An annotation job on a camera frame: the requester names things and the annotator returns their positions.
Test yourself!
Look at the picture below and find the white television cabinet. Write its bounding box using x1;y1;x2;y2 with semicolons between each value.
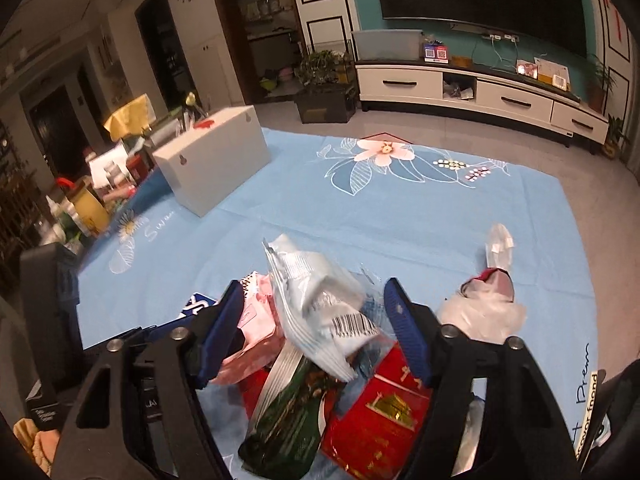
354;57;611;148

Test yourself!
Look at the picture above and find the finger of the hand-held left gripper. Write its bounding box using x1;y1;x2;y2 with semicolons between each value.
82;325;173;356

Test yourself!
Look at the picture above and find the white desk calendar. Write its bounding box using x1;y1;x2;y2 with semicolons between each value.
534;56;571;91

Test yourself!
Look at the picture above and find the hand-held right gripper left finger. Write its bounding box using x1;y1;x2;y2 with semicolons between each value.
47;281;246;480

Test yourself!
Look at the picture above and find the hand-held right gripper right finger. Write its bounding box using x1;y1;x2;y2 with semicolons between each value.
384;278;583;480

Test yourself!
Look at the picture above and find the pink packet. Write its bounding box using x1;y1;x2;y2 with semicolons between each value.
210;271;288;386

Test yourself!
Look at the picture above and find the red tin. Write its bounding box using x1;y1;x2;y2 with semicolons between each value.
125;154;151;181

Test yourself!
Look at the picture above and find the clear plastic wrapper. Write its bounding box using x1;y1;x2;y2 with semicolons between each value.
482;222;516;271

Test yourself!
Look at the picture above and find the green houseplant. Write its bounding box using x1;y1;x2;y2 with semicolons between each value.
295;50;358;93

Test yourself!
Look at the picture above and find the crumpled white plastic bag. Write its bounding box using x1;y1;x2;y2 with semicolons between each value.
437;267;528;346

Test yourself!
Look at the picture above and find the potted plant terracotta pot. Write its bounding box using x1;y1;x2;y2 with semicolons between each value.
587;55;617;113

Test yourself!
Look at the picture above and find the green foil packet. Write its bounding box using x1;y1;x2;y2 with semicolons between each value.
237;340;346;478

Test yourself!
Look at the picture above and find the white blue snack packet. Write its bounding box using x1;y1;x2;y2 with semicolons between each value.
262;234;386;383

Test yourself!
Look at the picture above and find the blue floral tablecloth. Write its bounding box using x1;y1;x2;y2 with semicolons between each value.
75;127;601;480

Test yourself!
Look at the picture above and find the red gold carton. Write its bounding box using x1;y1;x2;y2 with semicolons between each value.
320;342;436;480

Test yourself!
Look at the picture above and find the white box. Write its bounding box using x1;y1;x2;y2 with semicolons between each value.
151;106;271;218

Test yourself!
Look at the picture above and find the small potted plant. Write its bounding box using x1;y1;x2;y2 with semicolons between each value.
602;115;632;161

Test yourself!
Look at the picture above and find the blue packet white print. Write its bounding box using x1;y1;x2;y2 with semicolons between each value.
180;292;219;321

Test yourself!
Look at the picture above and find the person's left hand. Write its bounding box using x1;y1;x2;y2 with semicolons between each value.
12;419;52;477

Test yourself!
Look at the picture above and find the grey panel heater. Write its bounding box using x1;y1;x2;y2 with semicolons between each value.
351;29;425;63

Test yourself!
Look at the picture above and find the black planter box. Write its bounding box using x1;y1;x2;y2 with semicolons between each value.
294;82;358;125

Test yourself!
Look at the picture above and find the yellow cloth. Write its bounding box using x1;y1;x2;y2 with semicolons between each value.
102;94;153;141

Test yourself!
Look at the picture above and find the yellow jar red lid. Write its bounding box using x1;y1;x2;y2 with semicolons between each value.
56;176;111;237

